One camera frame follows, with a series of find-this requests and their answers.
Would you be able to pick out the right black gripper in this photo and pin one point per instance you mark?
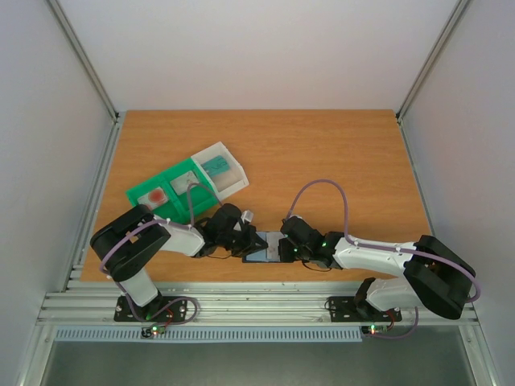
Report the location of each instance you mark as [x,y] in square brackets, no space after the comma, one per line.
[287,247]

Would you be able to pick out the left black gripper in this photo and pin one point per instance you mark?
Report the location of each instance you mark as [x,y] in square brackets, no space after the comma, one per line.
[251,240]

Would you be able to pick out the blue card holder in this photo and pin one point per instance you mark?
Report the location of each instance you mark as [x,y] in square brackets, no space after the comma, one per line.
[258,258]

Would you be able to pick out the white floral credit card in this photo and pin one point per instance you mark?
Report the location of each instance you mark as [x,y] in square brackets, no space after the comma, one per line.
[272,252]

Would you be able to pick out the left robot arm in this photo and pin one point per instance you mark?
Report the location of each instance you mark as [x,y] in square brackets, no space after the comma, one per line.
[127,244]

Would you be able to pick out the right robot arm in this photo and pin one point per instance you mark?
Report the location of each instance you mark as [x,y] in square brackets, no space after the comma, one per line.
[424,273]

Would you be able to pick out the teal VIP card stack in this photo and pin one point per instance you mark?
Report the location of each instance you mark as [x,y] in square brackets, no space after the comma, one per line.
[216,166]

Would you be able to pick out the grey floral card stack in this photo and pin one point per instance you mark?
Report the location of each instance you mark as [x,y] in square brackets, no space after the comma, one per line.
[181,183]

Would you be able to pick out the red dotted card stack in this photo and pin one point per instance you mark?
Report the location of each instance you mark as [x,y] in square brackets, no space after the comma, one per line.
[154,198]

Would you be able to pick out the white plastic bin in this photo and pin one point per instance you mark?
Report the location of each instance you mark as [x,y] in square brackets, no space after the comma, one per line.
[228,183]

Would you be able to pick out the green plastic bin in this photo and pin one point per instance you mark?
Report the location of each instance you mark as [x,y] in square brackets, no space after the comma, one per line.
[179,208]

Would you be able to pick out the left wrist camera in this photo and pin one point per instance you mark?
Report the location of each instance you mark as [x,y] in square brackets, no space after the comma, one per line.
[247,217]

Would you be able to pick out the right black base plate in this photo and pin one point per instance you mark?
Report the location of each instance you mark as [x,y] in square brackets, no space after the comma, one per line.
[347,309]

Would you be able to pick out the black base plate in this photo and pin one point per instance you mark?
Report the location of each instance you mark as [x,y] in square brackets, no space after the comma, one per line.
[169,309]
[347,309]

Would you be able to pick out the grey slotted cable duct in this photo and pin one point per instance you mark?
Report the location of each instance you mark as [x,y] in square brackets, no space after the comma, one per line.
[210,334]

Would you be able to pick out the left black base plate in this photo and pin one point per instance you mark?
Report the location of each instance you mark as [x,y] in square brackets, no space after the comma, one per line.
[169,309]

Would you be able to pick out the aluminium frame rail front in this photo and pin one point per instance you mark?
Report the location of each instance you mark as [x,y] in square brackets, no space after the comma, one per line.
[221,303]

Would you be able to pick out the left frame post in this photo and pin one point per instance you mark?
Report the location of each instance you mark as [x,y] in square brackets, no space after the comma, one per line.
[71,36]

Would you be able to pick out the frame post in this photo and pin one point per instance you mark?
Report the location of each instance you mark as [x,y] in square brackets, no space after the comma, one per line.
[71,36]
[453,20]

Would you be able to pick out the right frame post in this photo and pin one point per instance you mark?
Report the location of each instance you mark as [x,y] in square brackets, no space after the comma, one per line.
[453,20]

